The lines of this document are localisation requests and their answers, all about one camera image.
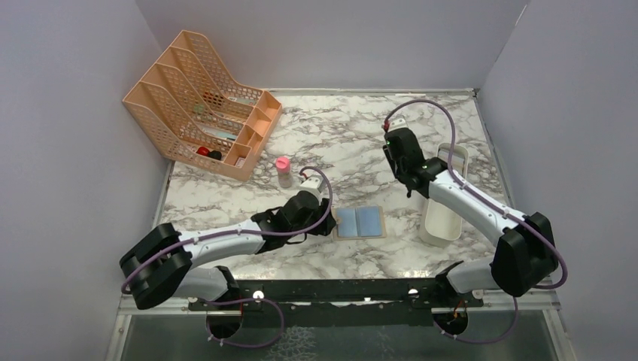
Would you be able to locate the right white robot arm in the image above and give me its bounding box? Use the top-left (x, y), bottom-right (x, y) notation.
top-left (383, 127), bottom-right (560, 306)

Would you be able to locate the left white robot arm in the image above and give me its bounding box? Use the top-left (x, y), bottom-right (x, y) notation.
top-left (119, 191), bottom-right (336, 310)

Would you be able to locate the pink capped small bottle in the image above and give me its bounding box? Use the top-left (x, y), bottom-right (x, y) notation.
top-left (275, 156), bottom-right (293, 188)

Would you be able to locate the white oblong tray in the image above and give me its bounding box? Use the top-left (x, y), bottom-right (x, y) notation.
top-left (418, 146), bottom-right (469, 248)

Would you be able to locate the black round object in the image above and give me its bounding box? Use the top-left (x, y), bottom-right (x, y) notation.
top-left (208, 150), bottom-right (223, 160)

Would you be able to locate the red round object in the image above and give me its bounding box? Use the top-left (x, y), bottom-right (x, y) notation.
top-left (196, 147), bottom-right (209, 156)

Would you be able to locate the peach mesh file organizer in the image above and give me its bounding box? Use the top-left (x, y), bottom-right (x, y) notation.
top-left (123, 30), bottom-right (283, 181)

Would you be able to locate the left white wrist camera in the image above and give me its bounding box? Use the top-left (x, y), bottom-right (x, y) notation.
top-left (299, 174), bottom-right (325, 200)

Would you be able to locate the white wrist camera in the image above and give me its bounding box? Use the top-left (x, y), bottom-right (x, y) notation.
top-left (386, 117), bottom-right (409, 132)
top-left (299, 174), bottom-right (325, 200)

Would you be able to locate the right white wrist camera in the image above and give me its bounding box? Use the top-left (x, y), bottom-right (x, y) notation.
top-left (386, 117), bottom-right (409, 132)

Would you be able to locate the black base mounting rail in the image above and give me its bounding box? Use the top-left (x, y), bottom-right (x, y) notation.
top-left (188, 278), bottom-right (483, 328)

